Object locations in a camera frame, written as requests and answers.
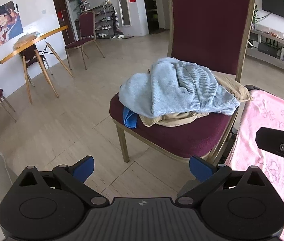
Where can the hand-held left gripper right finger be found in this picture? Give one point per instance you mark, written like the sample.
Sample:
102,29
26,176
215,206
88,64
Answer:
200,169

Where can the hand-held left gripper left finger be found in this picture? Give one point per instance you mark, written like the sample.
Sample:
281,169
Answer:
84,169

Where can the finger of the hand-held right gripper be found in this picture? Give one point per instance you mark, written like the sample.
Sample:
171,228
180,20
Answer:
272,140

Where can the light blue knit sweater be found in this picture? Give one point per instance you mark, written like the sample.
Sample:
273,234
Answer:
182,93

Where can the pink blanket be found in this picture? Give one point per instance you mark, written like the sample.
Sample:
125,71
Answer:
257,135

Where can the beige garment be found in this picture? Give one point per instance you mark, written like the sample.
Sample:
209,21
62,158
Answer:
172,120

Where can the black table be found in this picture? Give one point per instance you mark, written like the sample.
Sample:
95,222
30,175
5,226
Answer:
251,87

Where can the black receiver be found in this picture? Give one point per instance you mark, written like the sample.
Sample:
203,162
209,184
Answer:
268,48

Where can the grey television stand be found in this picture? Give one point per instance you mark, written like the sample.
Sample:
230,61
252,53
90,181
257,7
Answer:
264,35

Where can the green potted plant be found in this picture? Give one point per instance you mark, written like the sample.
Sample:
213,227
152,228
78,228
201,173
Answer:
256,13

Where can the black chair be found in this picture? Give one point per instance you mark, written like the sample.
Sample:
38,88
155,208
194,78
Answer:
30,52

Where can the wooden table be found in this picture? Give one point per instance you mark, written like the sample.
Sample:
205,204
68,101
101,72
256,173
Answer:
7,58

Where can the clear bag of bread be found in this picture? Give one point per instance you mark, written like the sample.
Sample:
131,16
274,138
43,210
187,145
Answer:
25,40

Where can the shoe rack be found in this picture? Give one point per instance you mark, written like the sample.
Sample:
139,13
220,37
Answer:
104,20

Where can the brown door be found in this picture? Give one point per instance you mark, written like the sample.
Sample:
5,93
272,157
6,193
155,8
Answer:
61,7

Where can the tall framed mirror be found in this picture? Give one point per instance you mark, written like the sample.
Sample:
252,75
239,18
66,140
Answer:
123,5

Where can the wall poster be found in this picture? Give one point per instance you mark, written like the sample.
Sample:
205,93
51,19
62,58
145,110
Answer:
5,22

